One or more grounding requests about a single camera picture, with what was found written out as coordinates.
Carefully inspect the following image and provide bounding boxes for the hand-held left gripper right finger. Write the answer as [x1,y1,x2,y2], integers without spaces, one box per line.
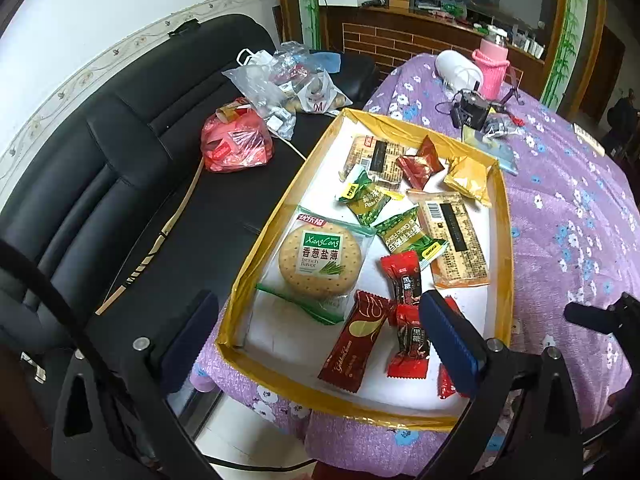
[412,289,583,480]

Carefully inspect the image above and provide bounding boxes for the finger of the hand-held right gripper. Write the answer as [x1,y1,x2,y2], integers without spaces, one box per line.
[564,290,640,343]

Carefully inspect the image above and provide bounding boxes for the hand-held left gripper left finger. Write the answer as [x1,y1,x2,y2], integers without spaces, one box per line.
[52,289,221,480]

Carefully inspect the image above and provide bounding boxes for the dark red wafer packet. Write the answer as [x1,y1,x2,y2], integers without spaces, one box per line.
[318,290,392,395]

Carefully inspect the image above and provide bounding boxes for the orange-edged cracker packet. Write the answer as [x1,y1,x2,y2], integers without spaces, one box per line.
[407,190,491,288]

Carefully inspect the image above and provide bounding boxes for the green pea snack packet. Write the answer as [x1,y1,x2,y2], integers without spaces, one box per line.
[337,164,392,226]
[374,205,448,272]

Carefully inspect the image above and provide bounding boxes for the yellow cardboard box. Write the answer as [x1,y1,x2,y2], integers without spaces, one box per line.
[216,107,513,433]

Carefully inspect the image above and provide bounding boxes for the round cracker packet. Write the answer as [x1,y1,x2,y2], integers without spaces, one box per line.
[256,206,377,326]

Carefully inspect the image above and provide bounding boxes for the dark red candy packet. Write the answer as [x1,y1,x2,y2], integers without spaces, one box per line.
[396,136,447,191]

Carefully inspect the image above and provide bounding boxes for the thin wooden stick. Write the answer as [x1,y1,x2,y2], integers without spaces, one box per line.
[94,157,205,317]

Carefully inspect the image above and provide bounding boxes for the purple floral blanket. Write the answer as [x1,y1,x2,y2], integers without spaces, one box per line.
[190,52,640,476]

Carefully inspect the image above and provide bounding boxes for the metal sofa foot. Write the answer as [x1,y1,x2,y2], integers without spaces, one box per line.
[20,352,47,385]

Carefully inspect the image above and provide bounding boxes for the yellow snack packet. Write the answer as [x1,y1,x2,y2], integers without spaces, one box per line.
[442,155,498,208]

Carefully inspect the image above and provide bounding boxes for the blue and yellow booklet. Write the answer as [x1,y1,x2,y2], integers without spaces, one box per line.
[462,125,518,176]

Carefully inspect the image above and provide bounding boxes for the black leather sofa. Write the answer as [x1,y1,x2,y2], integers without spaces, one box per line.
[0,12,378,461]

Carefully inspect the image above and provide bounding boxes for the brown cracker packet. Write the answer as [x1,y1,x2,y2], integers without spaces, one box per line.
[345,135,407,183]

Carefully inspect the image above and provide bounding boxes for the red plastic bag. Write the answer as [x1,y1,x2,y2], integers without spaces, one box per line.
[200,100,275,173]

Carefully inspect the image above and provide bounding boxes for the clear bag of small parts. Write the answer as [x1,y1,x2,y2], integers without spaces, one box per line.
[482,112,523,138]

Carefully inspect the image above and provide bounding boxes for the brown wooden door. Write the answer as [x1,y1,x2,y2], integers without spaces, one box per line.
[580,0,628,121]

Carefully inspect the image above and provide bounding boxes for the clear plastic bags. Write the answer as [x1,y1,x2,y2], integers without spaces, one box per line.
[222,40,321,141]

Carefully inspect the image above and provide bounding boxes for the white rounded device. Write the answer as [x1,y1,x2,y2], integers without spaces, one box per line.
[435,50,485,93]

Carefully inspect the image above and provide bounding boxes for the white plastic bag with logo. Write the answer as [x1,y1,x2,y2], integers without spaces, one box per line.
[295,72,353,116]

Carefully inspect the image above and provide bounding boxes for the row of white cups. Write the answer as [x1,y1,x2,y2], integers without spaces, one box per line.
[510,35,546,58]

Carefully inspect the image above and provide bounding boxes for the blue plastic bag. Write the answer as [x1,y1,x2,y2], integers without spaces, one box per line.
[305,50,343,76]

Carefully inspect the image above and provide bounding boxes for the black cable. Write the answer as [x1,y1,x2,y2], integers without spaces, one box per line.
[0,237,321,476]

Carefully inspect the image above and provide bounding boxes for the purple lanyard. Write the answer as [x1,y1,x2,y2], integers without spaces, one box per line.
[497,67,526,111]

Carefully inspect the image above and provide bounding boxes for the black camera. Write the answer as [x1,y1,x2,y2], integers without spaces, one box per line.
[452,89,493,132]

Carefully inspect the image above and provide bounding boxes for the green bamboo wall strip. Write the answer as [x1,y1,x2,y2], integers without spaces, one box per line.
[295,0,323,51]
[540,0,588,108]

